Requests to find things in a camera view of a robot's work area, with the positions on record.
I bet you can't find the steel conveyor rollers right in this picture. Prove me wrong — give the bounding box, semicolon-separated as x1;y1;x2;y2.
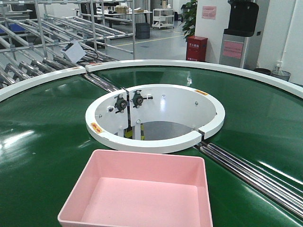
195;141;303;219

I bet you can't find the white inner conveyor ring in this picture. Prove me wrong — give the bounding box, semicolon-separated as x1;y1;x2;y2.
85;83;226;154

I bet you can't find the grey stand with pink sign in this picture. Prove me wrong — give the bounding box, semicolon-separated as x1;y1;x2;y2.
219;34;250;68

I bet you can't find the green potted plant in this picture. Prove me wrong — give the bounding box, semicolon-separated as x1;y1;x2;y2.
182;0;198;38

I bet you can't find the red fire cabinet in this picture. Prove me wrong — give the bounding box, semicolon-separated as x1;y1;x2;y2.
186;35;208;62

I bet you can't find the white rolling cart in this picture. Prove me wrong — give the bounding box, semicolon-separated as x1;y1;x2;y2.
152;9;174;29

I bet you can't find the pink plastic bin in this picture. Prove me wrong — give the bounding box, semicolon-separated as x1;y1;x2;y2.
58;149;213;227

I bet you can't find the wire waste basket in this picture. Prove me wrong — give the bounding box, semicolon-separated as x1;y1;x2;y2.
271;70;291;81

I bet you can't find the black box on stand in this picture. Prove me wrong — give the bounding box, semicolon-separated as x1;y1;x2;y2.
224;0;259;37

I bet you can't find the white outer conveyor rim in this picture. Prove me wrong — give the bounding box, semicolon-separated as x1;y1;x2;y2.
0;60;303;101

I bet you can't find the black crate on floor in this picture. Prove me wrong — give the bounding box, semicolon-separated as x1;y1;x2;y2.
135;23;150;39

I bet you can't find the pink wall notice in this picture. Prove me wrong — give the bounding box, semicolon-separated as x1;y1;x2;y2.
202;6;217;20

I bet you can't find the white control box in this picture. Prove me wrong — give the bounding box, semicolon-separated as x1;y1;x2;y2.
61;41;86;63

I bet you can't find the steel roller rack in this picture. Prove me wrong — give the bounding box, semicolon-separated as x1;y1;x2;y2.
0;0;135;88

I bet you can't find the green circular conveyor belt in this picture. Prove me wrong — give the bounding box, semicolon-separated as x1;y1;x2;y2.
0;66;303;227

